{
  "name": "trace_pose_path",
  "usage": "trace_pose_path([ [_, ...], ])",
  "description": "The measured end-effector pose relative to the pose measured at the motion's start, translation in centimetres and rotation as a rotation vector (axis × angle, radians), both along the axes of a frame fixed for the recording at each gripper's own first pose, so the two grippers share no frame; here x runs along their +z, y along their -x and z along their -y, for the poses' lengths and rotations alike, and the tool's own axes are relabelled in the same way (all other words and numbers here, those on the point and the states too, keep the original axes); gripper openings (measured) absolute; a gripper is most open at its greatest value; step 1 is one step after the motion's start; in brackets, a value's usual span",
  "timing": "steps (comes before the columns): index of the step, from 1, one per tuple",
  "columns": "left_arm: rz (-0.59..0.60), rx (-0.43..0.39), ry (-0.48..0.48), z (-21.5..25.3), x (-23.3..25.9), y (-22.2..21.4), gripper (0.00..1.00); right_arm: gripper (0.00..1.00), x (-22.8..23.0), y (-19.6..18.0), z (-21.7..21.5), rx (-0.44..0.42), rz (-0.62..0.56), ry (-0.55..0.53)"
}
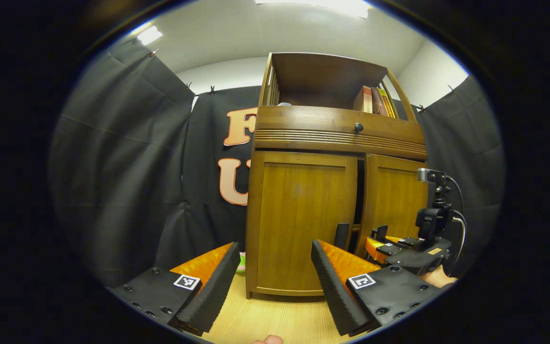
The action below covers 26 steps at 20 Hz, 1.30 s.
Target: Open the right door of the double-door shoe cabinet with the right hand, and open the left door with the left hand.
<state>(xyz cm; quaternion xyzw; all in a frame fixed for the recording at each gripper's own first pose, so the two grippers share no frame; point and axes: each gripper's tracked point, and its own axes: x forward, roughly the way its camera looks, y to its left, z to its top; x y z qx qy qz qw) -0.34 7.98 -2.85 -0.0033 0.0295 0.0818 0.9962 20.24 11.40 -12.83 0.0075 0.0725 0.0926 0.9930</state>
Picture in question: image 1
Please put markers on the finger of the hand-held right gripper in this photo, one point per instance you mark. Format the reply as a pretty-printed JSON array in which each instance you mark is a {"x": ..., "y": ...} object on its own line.
[
  {"x": 401, "y": 241},
  {"x": 374, "y": 248}
]

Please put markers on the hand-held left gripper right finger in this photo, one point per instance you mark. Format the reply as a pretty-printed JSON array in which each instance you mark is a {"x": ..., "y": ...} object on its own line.
[{"x": 332, "y": 286}]

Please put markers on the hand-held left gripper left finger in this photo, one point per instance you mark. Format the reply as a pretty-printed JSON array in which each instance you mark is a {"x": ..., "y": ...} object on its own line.
[{"x": 215, "y": 286}]

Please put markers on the wooden cabinet door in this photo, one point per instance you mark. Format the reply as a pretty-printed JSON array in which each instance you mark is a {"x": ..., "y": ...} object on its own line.
[
  {"x": 394, "y": 200},
  {"x": 294, "y": 215}
]

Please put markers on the wooden double-door shoe cabinet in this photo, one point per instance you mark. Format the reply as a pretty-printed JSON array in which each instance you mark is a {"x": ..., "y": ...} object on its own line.
[{"x": 322, "y": 71}]

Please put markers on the green pink plush toy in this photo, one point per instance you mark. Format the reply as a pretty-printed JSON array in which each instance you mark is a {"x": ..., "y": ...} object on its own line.
[{"x": 242, "y": 263}]

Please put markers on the yellow book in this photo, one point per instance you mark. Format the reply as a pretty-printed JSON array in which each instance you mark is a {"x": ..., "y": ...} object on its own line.
[{"x": 388, "y": 104}]

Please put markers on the dark red book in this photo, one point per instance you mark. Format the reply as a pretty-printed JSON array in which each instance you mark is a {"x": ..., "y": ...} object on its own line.
[{"x": 379, "y": 101}]

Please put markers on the tan red book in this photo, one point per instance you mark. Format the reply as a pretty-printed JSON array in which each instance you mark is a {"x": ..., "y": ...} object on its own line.
[{"x": 363, "y": 99}]

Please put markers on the wooden drawer with black knob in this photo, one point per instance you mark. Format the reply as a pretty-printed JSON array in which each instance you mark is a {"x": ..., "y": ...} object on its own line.
[{"x": 303, "y": 119}]

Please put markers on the black backdrop cloth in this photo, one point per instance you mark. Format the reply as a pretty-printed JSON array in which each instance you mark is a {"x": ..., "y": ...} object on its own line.
[{"x": 122, "y": 167}]

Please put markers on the small ceiling light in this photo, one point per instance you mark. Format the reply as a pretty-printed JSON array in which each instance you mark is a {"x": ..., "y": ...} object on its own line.
[{"x": 150, "y": 35}]

